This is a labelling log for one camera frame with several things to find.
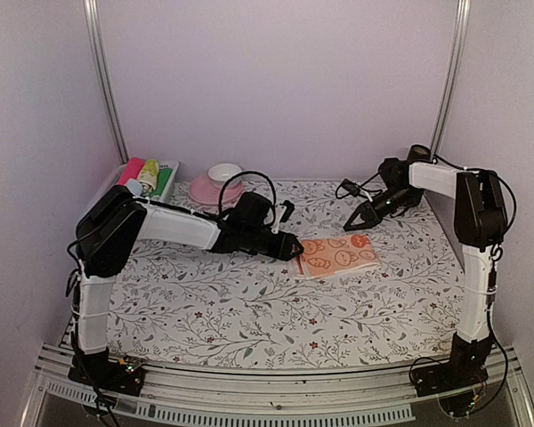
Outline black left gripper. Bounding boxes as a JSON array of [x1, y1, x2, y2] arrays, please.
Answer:
[[243, 226, 305, 261]]

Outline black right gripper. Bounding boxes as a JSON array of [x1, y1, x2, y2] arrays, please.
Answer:
[[344, 186, 415, 231]]

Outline orange patterned towel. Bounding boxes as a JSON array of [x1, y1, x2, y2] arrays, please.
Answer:
[[288, 234, 381, 279]]

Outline light blue towel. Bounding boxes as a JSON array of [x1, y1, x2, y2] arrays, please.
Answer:
[[125, 179, 144, 197]]

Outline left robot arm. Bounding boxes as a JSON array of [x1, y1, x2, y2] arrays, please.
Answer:
[[69, 185, 303, 386]]

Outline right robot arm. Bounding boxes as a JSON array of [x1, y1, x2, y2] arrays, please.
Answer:
[[343, 157, 510, 388]]

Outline dark brown cylinder cup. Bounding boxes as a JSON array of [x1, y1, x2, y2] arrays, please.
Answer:
[[406, 144, 431, 162]]

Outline white bowl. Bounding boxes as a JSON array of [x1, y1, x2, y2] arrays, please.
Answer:
[[207, 163, 242, 183]]

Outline pink plate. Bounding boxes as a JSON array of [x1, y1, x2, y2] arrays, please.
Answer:
[[189, 173, 244, 206]]

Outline white plastic basket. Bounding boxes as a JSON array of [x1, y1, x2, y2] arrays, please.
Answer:
[[85, 160, 180, 213]]

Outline green rolled towel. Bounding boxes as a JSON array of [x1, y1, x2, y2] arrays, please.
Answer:
[[151, 167, 174, 199]]

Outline yellow-green rolled towel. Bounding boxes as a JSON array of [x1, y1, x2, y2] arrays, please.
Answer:
[[136, 158, 159, 194]]

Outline pink rolled towel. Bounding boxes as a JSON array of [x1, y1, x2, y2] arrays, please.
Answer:
[[117, 157, 145, 186]]

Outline left black cable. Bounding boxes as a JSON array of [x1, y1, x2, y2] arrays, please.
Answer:
[[217, 170, 278, 223]]

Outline black cable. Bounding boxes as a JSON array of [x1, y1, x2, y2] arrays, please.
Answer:
[[335, 153, 518, 263], [217, 170, 278, 223]]

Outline right black cable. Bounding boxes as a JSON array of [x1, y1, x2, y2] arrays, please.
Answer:
[[335, 153, 518, 263]]

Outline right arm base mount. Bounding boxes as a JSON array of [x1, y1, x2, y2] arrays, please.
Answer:
[[409, 357, 489, 397]]

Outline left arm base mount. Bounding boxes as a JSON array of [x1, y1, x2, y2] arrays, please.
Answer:
[[68, 349, 146, 397]]

